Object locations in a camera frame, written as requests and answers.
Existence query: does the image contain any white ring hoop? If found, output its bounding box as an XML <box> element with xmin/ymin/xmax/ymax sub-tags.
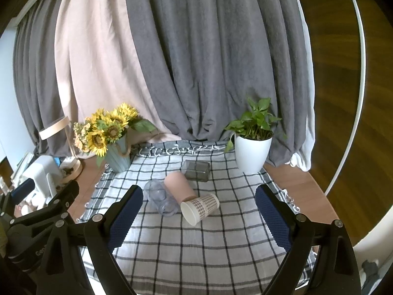
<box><xmin>324</xmin><ymin>0</ymin><xmax>368</xmax><ymax>195</ymax></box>

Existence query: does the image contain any pink curtain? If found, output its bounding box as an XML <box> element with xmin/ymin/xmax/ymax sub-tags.
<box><xmin>55</xmin><ymin>0</ymin><xmax>178</xmax><ymax>143</ymax></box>

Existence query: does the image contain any checkered tablecloth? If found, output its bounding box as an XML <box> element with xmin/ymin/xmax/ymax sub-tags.
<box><xmin>81</xmin><ymin>141</ymin><xmax>293</xmax><ymax>294</ymax></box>

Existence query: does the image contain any white plant pot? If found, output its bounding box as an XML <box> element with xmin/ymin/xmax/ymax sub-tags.
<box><xmin>235</xmin><ymin>136</ymin><xmax>272</xmax><ymax>175</ymax></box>

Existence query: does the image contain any checkered paper cup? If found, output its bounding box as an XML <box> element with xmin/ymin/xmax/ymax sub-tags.
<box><xmin>181</xmin><ymin>194</ymin><xmax>220</xmax><ymax>226</ymax></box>

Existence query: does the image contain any blue-green ribbed vase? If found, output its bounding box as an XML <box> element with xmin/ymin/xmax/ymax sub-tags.
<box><xmin>105</xmin><ymin>135</ymin><xmax>131</xmax><ymax>173</ymax></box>

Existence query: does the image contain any green pothos plant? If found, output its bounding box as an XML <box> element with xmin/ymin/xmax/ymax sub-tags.
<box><xmin>225</xmin><ymin>97</ymin><xmax>282</xmax><ymax>152</ymax></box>

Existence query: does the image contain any white desktop device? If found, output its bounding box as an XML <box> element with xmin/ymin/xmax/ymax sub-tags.
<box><xmin>22</xmin><ymin>155</ymin><xmax>63</xmax><ymax>202</ymax></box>

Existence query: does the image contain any grey glass tumbler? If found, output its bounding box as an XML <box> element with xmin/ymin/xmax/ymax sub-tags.
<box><xmin>181</xmin><ymin>160</ymin><xmax>210</xmax><ymax>182</ymax></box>

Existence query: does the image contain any pink plastic cup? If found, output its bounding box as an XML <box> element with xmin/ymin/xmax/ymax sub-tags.
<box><xmin>164</xmin><ymin>171</ymin><xmax>197</xmax><ymax>205</ymax></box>

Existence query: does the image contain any grey curtain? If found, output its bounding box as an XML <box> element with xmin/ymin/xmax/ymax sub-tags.
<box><xmin>13</xmin><ymin>0</ymin><xmax>315</xmax><ymax>171</ymax></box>

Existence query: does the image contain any sunflower bouquet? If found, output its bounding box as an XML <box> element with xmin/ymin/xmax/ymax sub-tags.
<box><xmin>73</xmin><ymin>103</ymin><xmax>156</xmax><ymax>164</ymax></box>

